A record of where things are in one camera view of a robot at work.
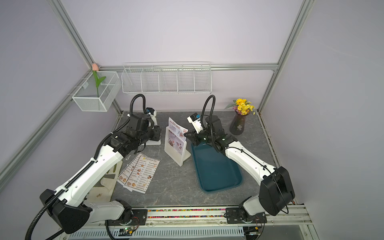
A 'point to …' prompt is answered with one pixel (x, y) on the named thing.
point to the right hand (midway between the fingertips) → (184, 133)
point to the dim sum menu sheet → (132, 176)
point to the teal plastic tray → (216, 170)
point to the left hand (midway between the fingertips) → (158, 129)
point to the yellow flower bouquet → (242, 106)
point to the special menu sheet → (176, 137)
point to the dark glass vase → (237, 124)
